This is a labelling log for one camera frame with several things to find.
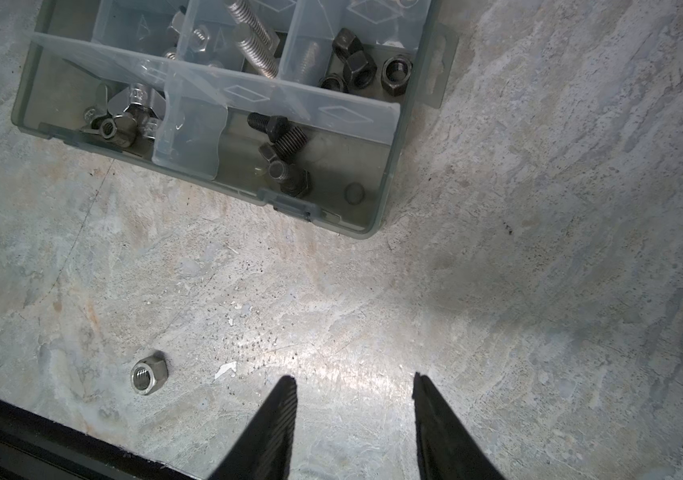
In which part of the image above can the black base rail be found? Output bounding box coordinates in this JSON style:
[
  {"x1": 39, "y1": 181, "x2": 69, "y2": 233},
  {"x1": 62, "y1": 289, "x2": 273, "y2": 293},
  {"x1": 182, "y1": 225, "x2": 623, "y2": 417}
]
[{"x1": 0, "y1": 400, "x2": 189, "y2": 479}]

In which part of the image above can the black hex nut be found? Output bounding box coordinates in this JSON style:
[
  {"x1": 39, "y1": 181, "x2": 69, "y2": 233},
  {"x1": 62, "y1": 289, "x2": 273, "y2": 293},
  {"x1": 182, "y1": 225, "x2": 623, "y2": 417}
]
[{"x1": 381, "y1": 55, "x2": 413, "y2": 97}]

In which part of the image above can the small black screw apart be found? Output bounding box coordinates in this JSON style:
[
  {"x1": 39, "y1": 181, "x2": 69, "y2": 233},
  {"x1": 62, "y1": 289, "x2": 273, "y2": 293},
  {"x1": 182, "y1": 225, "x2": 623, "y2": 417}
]
[{"x1": 246, "y1": 112, "x2": 290, "y2": 143}]

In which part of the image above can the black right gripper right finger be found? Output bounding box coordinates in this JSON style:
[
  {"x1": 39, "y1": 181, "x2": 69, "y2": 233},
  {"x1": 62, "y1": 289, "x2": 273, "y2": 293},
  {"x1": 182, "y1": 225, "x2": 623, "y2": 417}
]
[{"x1": 413, "y1": 372, "x2": 505, "y2": 480}]

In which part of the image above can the silver hex nut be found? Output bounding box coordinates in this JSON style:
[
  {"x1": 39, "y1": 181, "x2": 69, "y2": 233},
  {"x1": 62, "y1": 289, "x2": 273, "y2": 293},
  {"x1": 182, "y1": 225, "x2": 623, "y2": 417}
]
[
  {"x1": 166, "y1": 7, "x2": 210, "y2": 53},
  {"x1": 130, "y1": 351, "x2": 168, "y2": 396}
]

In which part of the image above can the black hex bolt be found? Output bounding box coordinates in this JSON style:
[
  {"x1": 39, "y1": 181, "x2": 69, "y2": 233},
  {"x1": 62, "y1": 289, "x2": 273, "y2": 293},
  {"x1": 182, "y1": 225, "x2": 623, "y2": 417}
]
[
  {"x1": 258, "y1": 126, "x2": 308, "y2": 163},
  {"x1": 267, "y1": 160, "x2": 311, "y2": 198}
]

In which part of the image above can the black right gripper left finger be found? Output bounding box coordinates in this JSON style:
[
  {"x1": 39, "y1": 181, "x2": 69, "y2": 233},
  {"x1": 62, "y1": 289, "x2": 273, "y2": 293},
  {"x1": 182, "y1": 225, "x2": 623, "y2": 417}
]
[{"x1": 209, "y1": 375, "x2": 298, "y2": 479}]

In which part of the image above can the grey transparent organizer box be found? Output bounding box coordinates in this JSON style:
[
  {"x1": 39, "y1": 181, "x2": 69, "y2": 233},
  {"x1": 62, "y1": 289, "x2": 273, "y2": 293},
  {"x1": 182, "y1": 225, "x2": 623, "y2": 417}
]
[{"x1": 11, "y1": 1, "x2": 459, "y2": 239}]

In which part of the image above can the silver hex bolt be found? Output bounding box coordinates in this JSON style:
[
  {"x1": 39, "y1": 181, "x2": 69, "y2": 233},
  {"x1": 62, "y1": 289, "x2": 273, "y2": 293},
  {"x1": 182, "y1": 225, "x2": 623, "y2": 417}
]
[
  {"x1": 233, "y1": 23, "x2": 278, "y2": 79},
  {"x1": 223, "y1": 0, "x2": 279, "y2": 53}
]

